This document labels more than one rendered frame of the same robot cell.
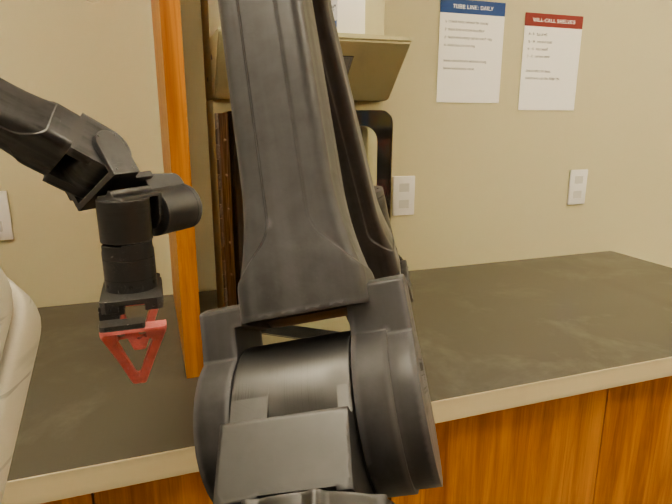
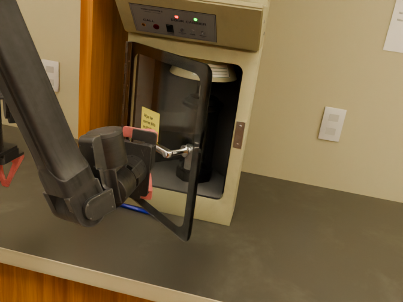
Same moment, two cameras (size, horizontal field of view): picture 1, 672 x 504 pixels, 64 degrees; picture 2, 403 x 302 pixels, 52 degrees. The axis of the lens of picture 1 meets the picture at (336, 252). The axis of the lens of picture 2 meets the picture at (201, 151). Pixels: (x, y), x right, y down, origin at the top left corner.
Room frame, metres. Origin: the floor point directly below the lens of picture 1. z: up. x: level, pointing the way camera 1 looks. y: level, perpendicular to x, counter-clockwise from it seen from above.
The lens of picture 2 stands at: (0.16, -0.46, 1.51)
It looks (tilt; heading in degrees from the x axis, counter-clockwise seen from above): 21 degrees down; 28
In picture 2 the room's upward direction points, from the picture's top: 8 degrees clockwise
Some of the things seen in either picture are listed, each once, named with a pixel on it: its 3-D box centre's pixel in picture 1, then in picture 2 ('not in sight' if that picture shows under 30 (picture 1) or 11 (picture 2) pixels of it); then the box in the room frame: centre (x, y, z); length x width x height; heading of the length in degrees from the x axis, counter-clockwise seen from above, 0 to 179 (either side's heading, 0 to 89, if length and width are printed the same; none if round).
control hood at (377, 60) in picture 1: (310, 68); (189, 18); (0.96, 0.04, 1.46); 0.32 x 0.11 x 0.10; 109
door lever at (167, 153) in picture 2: not in sight; (165, 147); (0.85, 0.00, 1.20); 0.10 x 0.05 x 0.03; 70
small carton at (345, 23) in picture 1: (345, 19); not in sight; (0.98, -0.02, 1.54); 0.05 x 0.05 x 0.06; 20
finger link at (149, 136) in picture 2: not in sight; (143, 142); (0.76, -0.01, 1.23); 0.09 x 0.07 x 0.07; 19
